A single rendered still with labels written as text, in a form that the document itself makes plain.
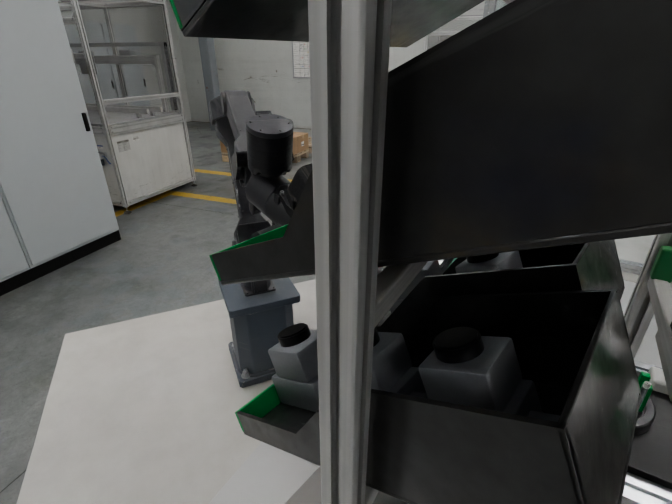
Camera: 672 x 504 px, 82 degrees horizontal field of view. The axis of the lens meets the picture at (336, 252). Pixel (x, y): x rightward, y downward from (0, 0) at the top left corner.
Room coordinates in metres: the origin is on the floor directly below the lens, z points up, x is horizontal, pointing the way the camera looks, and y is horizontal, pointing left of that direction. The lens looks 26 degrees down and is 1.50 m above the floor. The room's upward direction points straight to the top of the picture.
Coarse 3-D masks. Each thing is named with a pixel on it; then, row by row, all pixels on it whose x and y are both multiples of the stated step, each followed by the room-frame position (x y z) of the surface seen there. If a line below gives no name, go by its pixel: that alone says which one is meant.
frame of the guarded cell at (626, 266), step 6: (486, 0) 1.42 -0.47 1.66; (492, 0) 1.41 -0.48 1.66; (486, 6) 1.42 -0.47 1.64; (492, 6) 1.41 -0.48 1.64; (486, 12) 1.42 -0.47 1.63; (492, 12) 1.41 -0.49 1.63; (624, 264) 1.13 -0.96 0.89; (630, 264) 1.13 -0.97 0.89; (636, 264) 1.13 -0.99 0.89; (642, 264) 1.13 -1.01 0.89; (624, 270) 1.13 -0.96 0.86; (630, 270) 1.12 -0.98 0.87; (636, 270) 1.12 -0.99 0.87
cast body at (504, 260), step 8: (472, 256) 0.33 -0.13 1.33; (480, 256) 0.33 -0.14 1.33; (488, 256) 0.32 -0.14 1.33; (496, 256) 0.33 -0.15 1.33; (504, 256) 0.32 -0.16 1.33; (512, 256) 0.32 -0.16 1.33; (464, 264) 0.33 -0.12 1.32; (472, 264) 0.32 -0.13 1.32; (480, 264) 0.32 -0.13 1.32; (488, 264) 0.31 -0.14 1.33; (496, 264) 0.31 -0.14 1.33; (504, 264) 0.31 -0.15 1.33; (512, 264) 0.32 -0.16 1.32; (520, 264) 0.33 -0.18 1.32; (456, 272) 0.33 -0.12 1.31; (464, 272) 0.33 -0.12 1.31
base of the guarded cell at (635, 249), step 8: (616, 240) 1.38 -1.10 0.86; (624, 240) 1.38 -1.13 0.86; (632, 240) 1.38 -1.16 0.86; (640, 240) 1.38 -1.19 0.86; (648, 240) 1.38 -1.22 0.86; (616, 248) 1.31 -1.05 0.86; (624, 248) 1.31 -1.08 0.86; (632, 248) 1.31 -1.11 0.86; (640, 248) 1.31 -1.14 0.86; (648, 248) 1.31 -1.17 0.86; (624, 256) 1.24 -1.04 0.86; (632, 256) 1.24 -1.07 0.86; (640, 256) 1.24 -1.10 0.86; (624, 272) 1.13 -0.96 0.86; (632, 280) 1.07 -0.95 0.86
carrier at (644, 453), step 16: (656, 368) 0.54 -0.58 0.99; (640, 384) 0.47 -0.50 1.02; (656, 384) 0.51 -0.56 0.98; (656, 400) 0.48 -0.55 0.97; (640, 416) 0.44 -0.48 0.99; (656, 416) 0.45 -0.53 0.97; (640, 432) 0.42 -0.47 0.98; (656, 432) 0.42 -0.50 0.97; (640, 448) 0.39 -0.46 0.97; (656, 448) 0.39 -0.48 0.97; (640, 464) 0.37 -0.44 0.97; (656, 464) 0.37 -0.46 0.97; (656, 480) 0.35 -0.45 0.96
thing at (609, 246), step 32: (544, 256) 0.35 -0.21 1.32; (576, 256) 0.33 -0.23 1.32; (608, 256) 0.29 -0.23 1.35; (416, 288) 0.30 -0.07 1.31; (448, 288) 0.28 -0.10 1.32; (480, 288) 0.27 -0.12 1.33; (512, 288) 0.25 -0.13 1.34; (544, 288) 0.24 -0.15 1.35; (576, 288) 0.23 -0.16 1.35; (608, 288) 0.27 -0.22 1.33; (384, 320) 0.39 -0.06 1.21; (416, 320) 0.30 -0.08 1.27
